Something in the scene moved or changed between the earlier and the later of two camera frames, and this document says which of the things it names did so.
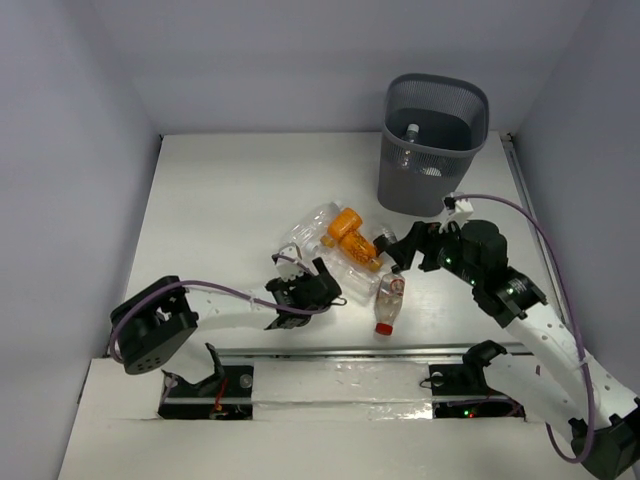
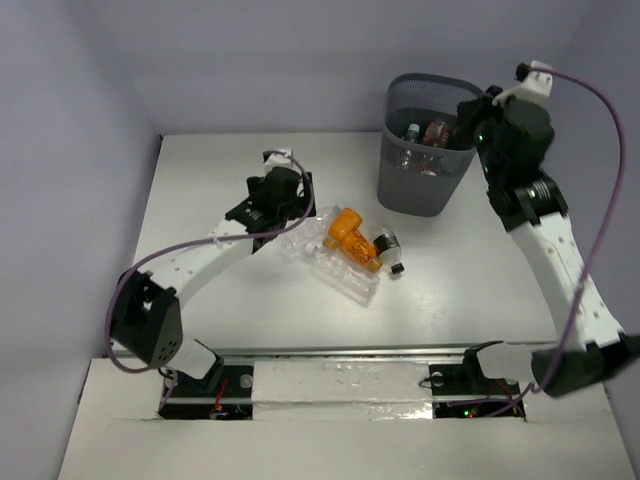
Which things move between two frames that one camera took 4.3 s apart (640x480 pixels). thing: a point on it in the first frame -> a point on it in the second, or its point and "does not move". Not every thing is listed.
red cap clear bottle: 389,297 -> 436,134
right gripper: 430,234 -> 472,109
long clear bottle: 358,284 does not move
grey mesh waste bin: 434,132 does not move
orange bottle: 344,222 does not move
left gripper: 304,296 -> 307,185
